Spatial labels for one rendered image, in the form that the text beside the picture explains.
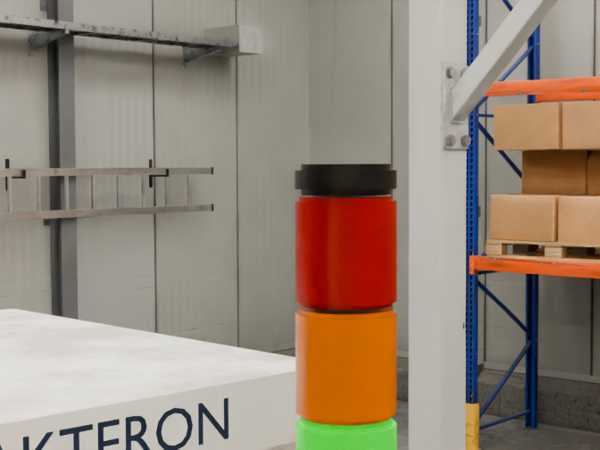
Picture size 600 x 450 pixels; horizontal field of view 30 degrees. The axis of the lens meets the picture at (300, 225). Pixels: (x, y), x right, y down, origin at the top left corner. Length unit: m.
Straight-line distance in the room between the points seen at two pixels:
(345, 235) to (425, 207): 2.59
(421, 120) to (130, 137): 7.32
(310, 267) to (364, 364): 0.05
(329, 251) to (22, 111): 9.09
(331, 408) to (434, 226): 2.57
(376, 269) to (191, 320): 10.36
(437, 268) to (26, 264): 6.82
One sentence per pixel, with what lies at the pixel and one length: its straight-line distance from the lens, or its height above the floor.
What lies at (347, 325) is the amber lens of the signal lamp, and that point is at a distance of 0.53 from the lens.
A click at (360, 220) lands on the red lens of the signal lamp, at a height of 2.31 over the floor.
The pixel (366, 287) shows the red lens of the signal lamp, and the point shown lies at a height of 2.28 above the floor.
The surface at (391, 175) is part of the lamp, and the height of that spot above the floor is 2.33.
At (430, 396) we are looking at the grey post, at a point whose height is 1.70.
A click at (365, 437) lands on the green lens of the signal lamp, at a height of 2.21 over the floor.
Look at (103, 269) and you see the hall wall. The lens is 10.12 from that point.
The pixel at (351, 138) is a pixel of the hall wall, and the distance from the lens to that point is 11.68.
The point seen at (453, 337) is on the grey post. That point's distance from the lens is 3.16.
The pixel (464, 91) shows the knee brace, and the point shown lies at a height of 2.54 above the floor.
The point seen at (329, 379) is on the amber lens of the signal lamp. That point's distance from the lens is 0.54.
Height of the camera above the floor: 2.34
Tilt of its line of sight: 3 degrees down
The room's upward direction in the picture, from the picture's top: straight up
